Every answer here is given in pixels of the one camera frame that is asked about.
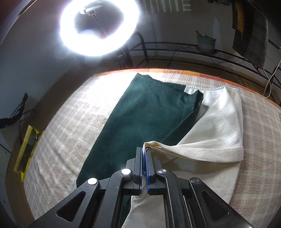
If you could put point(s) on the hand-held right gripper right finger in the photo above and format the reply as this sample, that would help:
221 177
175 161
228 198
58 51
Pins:
149 173

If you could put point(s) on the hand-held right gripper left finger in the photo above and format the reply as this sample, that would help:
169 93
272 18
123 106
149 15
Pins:
139 166

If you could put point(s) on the cream white cloth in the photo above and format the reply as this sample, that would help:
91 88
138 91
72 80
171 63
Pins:
219 122

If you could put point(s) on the dark green cloth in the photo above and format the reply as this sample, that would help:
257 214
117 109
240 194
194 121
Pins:
142 114

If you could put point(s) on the beige plaid blanket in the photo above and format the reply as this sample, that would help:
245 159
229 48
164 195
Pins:
65 122

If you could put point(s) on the yellow black object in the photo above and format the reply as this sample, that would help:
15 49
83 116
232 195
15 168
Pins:
25 149

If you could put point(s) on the black metal rack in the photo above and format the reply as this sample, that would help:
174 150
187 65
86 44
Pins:
219 57

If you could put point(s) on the potted plant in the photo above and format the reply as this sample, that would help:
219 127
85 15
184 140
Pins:
206 42

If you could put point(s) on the phone holder with stand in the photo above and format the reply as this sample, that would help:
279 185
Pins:
94 13

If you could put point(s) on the dark hanging cloth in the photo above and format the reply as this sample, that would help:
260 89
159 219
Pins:
252 30

